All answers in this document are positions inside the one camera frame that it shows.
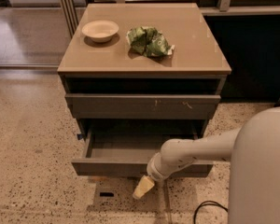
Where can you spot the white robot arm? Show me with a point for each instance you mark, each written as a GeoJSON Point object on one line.
{"type": "Point", "coordinates": [253, 151]}

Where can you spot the small black floor marker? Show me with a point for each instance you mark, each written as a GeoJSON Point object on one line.
{"type": "Point", "coordinates": [106, 194]}

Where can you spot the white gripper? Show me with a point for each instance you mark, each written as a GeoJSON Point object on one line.
{"type": "Point", "coordinates": [154, 172]}

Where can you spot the white bowl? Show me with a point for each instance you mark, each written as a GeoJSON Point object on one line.
{"type": "Point", "coordinates": [100, 31]}

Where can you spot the crumpled green chip bag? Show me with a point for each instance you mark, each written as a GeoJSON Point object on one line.
{"type": "Point", "coordinates": [149, 42]}

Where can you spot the grey drawer cabinet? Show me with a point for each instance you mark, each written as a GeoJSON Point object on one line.
{"type": "Point", "coordinates": [196, 67]}

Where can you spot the grey drawer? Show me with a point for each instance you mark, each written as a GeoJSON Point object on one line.
{"type": "Point", "coordinates": [124, 151]}
{"type": "Point", "coordinates": [152, 106]}

